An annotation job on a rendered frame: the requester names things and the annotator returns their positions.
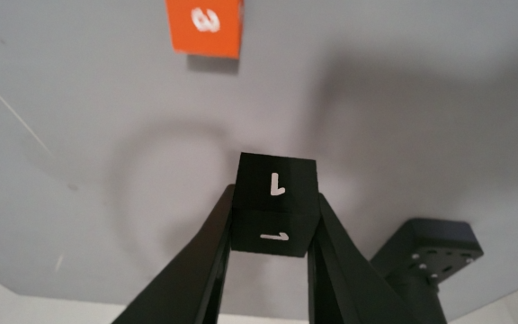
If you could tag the orange block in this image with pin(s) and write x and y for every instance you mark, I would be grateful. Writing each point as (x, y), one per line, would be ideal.
(208, 28)

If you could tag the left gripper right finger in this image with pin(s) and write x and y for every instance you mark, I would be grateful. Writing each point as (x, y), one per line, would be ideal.
(363, 295)

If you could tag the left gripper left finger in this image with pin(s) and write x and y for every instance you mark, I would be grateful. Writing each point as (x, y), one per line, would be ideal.
(179, 293)

